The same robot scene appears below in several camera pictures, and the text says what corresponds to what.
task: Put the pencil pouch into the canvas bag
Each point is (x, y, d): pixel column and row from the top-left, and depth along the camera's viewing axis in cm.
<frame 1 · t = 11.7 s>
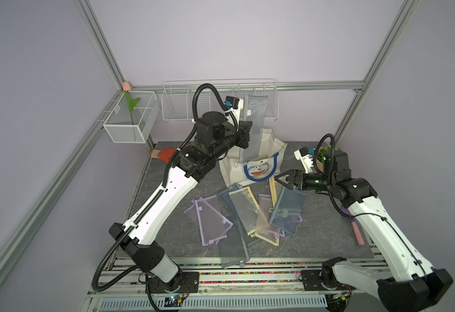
left hand: (253, 124, 62), fingers closed
right hand: (281, 178, 71), fingers open
white canvas Doraemon tote bag: (235, 172, 93), point 14 cm above the table
purple mesh pouch left: (213, 227, 89), on the table
grey mesh pouch front: (234, 248, 85), on the table
yellow mesh pouch centre: (247, 208, 93), point 3 cm above the table
blue mesh pouch right: (286, 214, 91), point 3 cm above the table
yellow mesh pouch bottom: (268, 236, 84), point 3 cm above the table
purple mesh pouch under pile: (264, 205, 95), point 2 cm above the table

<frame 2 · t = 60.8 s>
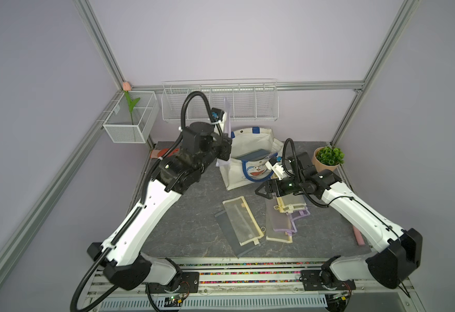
left hand: (227, 136, 62), fingers closed
right hand: (262, 189, 76), fingers open
grey mesh pouch front: (227, 228, 89), on the table
yellow mesh pouch centre: (242, 221, 91), on the table
blue mesh pouch right: (253, 155, 104), point 11 cm above the table
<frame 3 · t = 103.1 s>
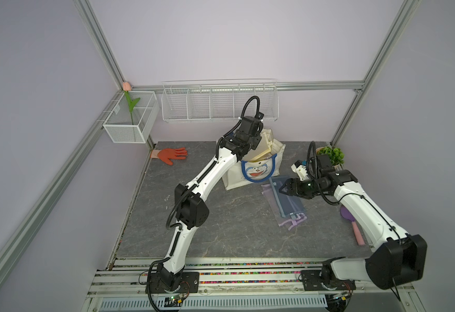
left hand: (252, 132, 85), fingers open
right hand: (286, 190, 81), fingers open
blue mesh pouch far right: (288, 205, 96), on the table
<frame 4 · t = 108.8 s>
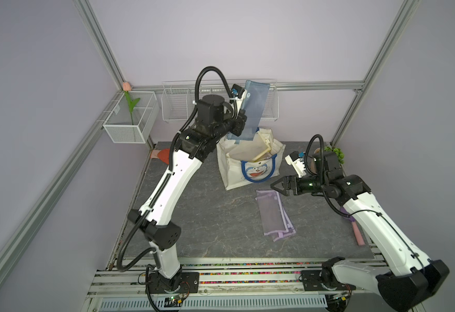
left hand: (245, 111, 65), fingers closed
right hand: (277, 183, 72), fingers open
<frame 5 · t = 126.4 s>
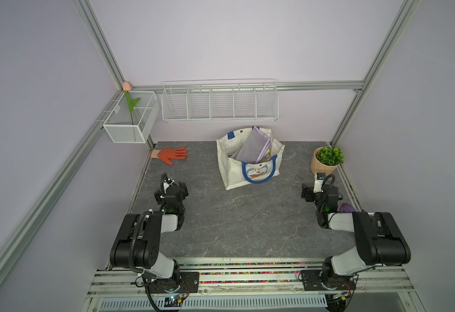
left hand: (171, 185, 92), fingers open
right hand: (312, 182, 95), fingers open
purple mesh pouch under pile: (257, 148, 98), point 18 cm above the table
